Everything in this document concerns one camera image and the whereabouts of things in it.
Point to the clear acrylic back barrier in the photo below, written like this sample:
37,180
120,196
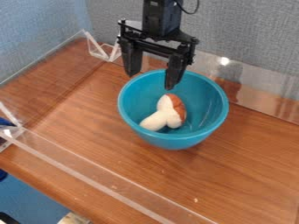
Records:
258,89

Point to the blue plastic bowl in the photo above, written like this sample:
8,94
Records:
205,103

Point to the clear acrylic barrier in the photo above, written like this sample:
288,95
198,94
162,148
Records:
145,201
22,56
258,89

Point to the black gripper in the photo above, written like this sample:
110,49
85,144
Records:
157,35

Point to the clear acrylic front barrier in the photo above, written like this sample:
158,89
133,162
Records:
145,201

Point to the white brown-capped toy mushroom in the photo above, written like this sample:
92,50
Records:
169,114

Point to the clear acrylic left barrier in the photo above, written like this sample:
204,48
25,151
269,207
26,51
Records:
22,56

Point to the clear acrylic corner bracket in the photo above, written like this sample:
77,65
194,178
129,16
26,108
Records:
101,51

